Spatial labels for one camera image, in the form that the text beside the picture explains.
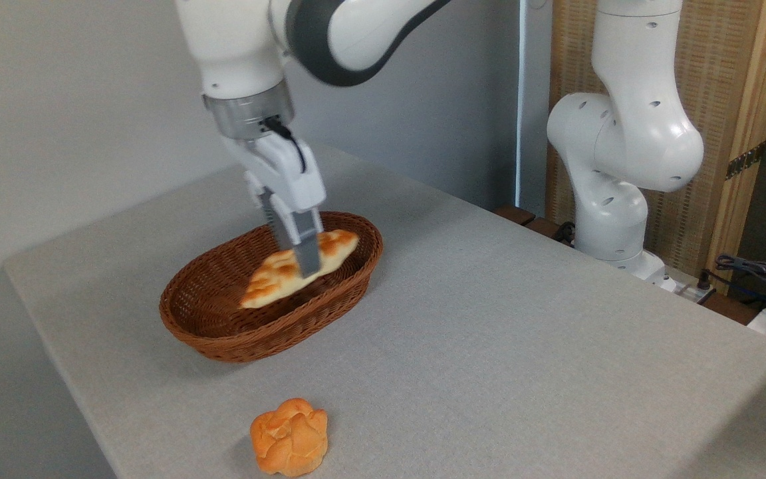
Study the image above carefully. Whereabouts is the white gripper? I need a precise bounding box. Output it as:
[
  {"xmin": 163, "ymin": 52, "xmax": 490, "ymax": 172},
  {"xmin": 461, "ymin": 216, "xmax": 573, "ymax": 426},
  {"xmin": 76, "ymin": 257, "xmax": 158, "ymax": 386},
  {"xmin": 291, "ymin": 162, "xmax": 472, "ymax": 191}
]
[{"xmin": 220, "ymin": 130, "xmax": 327, "ymax": 278}]

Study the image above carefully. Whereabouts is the long braided bread loaf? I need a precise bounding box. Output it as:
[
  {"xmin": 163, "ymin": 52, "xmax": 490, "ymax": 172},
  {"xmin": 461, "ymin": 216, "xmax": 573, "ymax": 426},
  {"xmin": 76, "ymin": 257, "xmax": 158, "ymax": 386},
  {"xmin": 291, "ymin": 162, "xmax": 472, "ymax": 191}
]
[{"xmin": 240, "ymin": 230, "xmax": 360, "ymax": 309}]

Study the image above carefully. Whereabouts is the round orange bread roll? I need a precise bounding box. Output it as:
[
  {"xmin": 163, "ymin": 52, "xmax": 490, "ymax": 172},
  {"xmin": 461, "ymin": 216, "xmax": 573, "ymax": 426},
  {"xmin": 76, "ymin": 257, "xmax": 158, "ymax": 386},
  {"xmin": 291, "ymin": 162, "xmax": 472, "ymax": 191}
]
[{"xmin": 250, "ymin": 398, "xmax": 328, "ymax": 477}]

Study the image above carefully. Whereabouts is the brown wicker oval basket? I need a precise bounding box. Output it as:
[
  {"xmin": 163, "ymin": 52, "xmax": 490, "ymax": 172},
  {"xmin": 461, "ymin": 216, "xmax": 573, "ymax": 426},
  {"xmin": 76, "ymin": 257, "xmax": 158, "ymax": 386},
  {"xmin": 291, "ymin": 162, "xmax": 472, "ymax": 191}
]
[{"xmin": 159, "ymin": 212, "xmax": 384, "ymax": 363}]

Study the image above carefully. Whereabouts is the wooden woven folding screen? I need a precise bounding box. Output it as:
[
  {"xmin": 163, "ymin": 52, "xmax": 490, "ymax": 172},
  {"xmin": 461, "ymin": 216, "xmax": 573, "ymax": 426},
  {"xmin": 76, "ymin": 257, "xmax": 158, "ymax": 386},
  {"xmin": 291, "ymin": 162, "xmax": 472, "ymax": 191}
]
[{"xmin": 546, "ymin": 0, "xmax": 766, "ymax": 293}]

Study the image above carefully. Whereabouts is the metal screen hinge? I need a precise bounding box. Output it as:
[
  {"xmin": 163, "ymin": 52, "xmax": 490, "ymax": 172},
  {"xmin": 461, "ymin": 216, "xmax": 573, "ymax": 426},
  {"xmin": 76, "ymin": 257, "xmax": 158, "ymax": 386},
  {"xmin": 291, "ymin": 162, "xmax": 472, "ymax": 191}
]
[{"xmin": 725, "ymin": 141, "xmax": 766, "ymax": 180}]

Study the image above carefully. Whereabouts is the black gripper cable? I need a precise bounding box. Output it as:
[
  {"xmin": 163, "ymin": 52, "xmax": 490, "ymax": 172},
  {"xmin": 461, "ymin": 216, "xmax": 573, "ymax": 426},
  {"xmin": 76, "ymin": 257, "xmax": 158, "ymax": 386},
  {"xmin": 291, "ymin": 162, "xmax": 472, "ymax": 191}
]
[{"xmin": 263, "ymin": 116, "xmax": 307, "ymax": 174}]

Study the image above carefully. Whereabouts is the white vertical wall trim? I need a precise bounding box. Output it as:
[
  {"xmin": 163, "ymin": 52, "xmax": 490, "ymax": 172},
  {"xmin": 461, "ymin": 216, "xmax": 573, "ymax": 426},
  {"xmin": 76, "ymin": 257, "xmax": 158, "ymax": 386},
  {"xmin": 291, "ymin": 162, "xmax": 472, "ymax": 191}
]
[{"xmin": 515, "ymin": 0, "xmax": 531, "ymax": 207}]

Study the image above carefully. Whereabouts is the bundle of dark cables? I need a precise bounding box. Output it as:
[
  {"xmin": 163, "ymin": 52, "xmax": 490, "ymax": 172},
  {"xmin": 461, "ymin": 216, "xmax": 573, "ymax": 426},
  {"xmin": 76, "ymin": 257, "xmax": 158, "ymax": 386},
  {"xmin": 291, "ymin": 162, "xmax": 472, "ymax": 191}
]
[{"xmin": 699, "ymin": 253, "xmax": 766, "ymax": 313}]

